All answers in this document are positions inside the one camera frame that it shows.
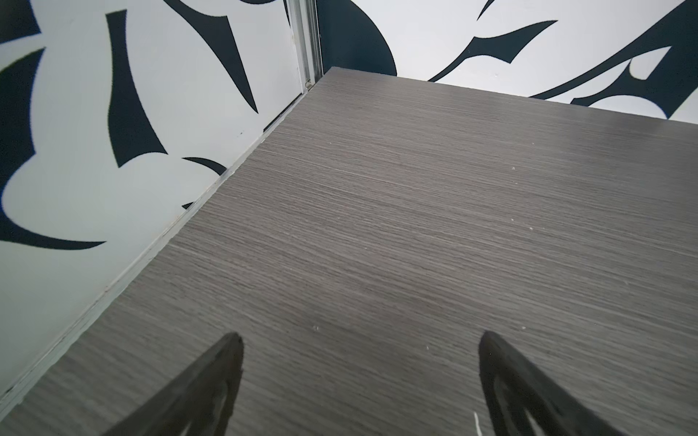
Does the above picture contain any aluminium corner post left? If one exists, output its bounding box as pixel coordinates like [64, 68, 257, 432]
[285, 0, 324, 93]

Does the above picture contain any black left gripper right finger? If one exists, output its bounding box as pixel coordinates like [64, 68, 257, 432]
[478, 331, 621, 435]

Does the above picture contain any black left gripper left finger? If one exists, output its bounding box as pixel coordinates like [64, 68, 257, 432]
[105, 332, 245, 435]

